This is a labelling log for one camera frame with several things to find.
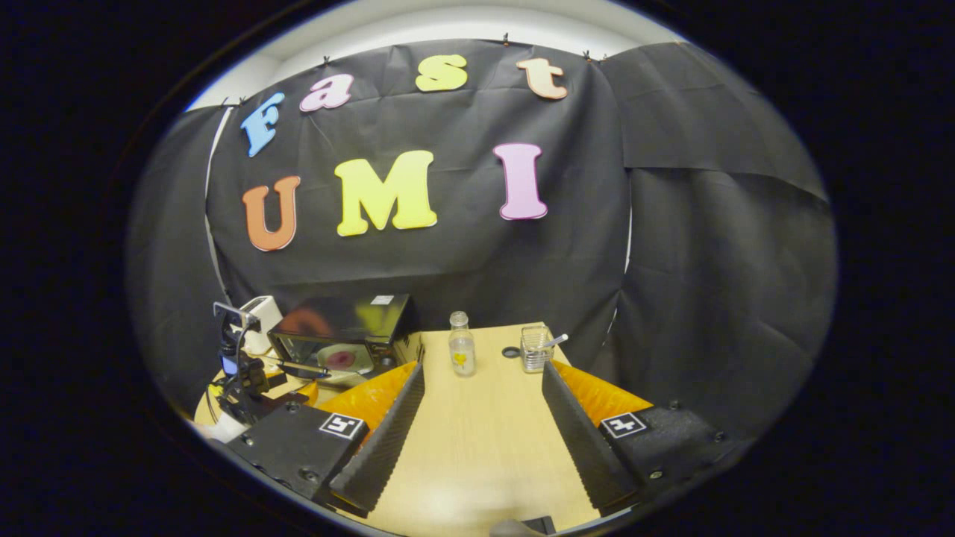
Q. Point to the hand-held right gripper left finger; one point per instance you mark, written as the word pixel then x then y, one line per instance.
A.
pixel 380 447

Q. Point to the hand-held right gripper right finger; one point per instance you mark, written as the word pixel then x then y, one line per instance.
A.
pixel 586 447

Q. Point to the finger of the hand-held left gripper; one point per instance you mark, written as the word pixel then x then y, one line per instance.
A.
pixel 306 391

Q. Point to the pink round food slice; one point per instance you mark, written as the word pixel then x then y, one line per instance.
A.
pixel 341 359

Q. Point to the cream square plate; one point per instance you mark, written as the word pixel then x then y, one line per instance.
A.
pixel 362 358

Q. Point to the black electric oven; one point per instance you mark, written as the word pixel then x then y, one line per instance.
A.
pixel 351 317

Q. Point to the white toaster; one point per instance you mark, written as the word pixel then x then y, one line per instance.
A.
pixel 265 309

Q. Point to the clear glass cup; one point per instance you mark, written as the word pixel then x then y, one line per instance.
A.
pixel 536 354

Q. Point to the small black round lid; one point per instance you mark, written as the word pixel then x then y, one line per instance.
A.
pixel 511 352

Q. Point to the clear glass bottle yellow label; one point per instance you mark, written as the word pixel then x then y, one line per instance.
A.
pixel 462 354

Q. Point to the black backdrop cloth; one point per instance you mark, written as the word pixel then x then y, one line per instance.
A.
pixel 522 268

